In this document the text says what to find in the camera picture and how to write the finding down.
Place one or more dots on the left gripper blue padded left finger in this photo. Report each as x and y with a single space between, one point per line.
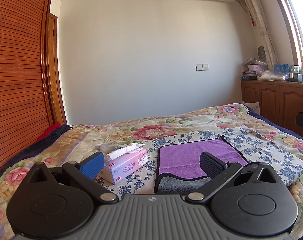
82 175

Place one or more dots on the left gripper dark padded right finger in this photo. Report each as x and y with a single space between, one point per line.
220 173

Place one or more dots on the purple and grey towel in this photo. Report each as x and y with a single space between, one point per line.
178 166

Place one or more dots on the wooden low cabinet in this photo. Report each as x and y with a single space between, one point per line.
279 101

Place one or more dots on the floral beige bed blanket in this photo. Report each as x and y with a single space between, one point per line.
81 141

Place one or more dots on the pink cotton tissue box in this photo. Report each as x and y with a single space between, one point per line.
122 162

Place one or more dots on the white cardboard box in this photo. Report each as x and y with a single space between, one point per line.
254 106

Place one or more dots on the blue floral white cloth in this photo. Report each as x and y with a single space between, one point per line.
250 144

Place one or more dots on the dark navy bed sheet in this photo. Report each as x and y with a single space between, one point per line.
36 148

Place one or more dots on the blue box on cabinet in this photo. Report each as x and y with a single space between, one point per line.
281 68

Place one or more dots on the red blanket at bedside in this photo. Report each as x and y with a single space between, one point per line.
49 130

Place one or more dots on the clear plastic bag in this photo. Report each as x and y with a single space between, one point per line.
270 76

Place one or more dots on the dark flat box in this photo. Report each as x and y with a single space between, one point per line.
249 75

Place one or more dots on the pink box on cabinet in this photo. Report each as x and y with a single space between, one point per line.
258 68

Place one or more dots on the wooden slatted wardrobe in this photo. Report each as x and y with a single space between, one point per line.
24 102

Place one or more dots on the wooden door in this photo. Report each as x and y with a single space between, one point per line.
53 81

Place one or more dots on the patterned beige curtain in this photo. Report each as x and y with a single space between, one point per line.
257 14

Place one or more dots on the white wall socket plate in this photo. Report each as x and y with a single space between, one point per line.
202 67

